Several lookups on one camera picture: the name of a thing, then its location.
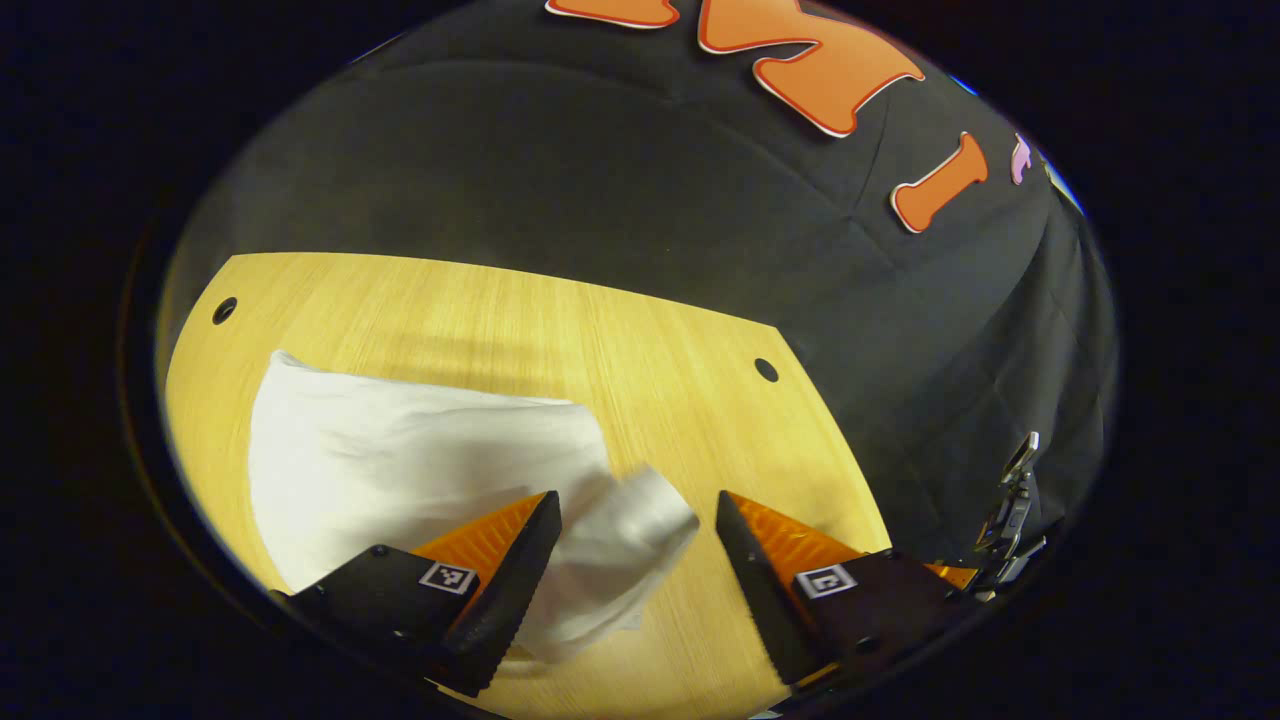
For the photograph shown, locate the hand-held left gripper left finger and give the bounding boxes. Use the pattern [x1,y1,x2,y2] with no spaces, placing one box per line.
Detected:
[268,490,563,698]

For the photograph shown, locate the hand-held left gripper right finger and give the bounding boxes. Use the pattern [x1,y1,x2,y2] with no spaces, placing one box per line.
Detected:
[715,490,966,691]

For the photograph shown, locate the white jeans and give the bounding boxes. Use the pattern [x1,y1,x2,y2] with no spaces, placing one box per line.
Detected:
[248,350,701,663]

